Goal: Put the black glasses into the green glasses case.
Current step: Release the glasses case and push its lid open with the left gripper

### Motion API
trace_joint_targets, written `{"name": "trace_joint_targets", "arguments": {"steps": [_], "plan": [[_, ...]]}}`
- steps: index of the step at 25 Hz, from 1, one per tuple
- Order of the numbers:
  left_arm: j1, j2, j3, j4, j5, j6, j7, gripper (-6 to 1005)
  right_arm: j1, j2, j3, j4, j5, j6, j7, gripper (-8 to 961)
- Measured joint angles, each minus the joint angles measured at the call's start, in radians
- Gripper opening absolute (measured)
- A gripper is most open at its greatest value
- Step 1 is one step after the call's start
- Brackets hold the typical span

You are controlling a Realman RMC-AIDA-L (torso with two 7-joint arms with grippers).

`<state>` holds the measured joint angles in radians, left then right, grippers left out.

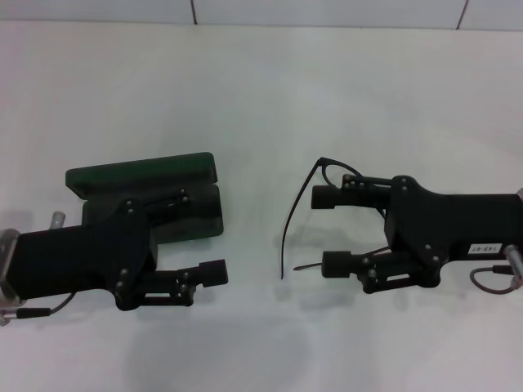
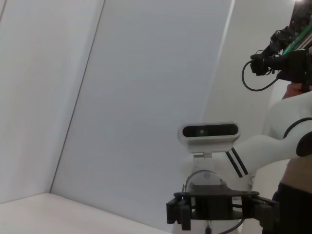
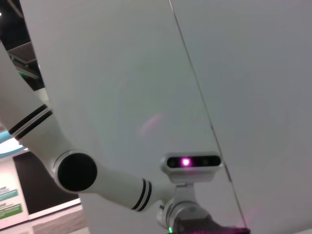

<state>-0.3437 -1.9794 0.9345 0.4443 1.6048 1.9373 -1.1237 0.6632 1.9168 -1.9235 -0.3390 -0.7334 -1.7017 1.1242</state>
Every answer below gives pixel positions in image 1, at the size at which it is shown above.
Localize green glasses case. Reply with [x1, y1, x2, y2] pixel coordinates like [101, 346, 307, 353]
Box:
[65, 151, 225, 247]

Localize grey right gripper cable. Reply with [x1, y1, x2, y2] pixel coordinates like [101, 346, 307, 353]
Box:
[469, 264, 516, 295]

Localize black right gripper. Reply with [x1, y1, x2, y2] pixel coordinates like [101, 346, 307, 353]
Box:
[311, 174, 521, 296]

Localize black glasses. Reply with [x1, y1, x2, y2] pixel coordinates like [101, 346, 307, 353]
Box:
[279, 157, 387, 281]

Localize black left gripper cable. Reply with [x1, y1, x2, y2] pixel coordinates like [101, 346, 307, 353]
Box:
[0, 291, 77, 327]

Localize silver right gripper connector post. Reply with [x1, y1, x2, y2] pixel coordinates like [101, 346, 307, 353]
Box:
[506, 244, 523, 283]

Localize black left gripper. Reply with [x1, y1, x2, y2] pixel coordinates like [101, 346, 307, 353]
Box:
[11, 185, 223, 312]

